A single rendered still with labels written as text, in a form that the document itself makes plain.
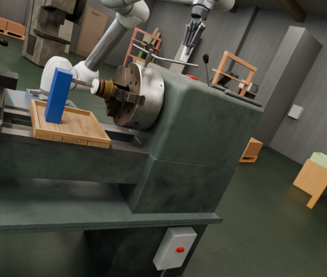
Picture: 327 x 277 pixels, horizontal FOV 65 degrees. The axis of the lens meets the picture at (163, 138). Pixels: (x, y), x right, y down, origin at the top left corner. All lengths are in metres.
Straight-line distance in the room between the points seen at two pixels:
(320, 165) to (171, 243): 4.37
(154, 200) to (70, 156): 0.50
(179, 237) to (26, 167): 0.90
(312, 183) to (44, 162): 5.07
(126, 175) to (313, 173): 4.69
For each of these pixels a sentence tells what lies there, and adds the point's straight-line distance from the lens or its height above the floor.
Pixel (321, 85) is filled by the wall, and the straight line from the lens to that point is 8.52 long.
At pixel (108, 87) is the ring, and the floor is 1.10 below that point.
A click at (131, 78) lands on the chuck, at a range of 1.24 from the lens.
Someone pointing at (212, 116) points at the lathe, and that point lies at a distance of 1.29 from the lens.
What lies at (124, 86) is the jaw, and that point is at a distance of 1.26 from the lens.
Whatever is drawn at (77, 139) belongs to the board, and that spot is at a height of 0.89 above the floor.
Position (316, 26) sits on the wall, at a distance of 9.17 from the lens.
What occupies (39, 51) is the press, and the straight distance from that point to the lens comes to 7.25.
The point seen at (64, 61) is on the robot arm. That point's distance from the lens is 1.77.
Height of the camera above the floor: 1.31
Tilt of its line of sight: 16 degrees down
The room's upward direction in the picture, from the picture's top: 22 degrees clockwise
